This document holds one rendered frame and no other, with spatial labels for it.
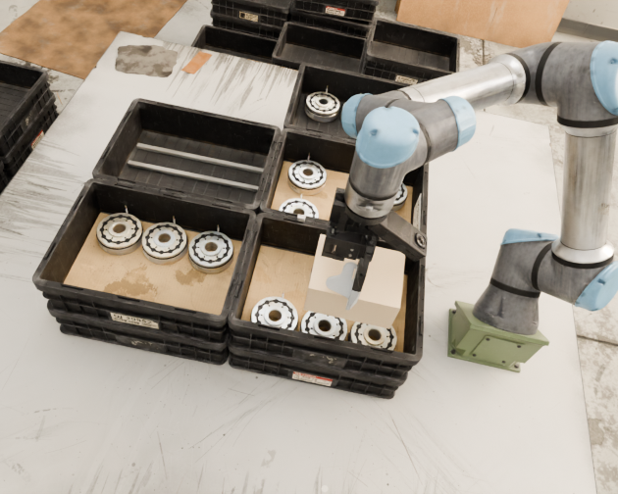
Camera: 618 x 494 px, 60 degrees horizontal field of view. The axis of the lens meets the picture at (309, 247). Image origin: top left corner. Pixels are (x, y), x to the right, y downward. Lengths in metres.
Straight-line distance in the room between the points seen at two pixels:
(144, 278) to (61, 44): 2.34
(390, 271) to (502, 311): 0.41
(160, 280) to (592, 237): 0.91
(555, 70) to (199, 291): 0.84
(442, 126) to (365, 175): 0.13
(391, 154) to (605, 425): 1.88
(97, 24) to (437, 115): 2.97
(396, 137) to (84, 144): 1.24
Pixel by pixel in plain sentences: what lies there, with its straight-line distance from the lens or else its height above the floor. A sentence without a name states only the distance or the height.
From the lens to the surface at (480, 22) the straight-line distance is 3.93.
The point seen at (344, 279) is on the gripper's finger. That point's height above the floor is 1.16.
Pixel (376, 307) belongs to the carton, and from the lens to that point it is 0.94.
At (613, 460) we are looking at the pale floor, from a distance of 2.39.
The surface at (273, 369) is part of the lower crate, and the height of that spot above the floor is 0.73.
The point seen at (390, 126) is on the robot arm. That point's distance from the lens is 0.70.
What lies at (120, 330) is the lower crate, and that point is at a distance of 1.29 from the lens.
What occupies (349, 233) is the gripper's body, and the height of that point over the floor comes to 1.24.
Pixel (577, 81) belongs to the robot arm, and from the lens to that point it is 1.06.
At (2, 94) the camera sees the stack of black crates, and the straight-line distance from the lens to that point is 2.55.
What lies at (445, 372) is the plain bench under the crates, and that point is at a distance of 1.39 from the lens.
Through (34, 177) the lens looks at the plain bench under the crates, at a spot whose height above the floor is 0.70.
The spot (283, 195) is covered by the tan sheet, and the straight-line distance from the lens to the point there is 1.43.
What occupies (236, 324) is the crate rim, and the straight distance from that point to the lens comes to 1.09.
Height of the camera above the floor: 1.89
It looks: 53 degrees down
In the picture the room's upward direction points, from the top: 12 degrees clockwise
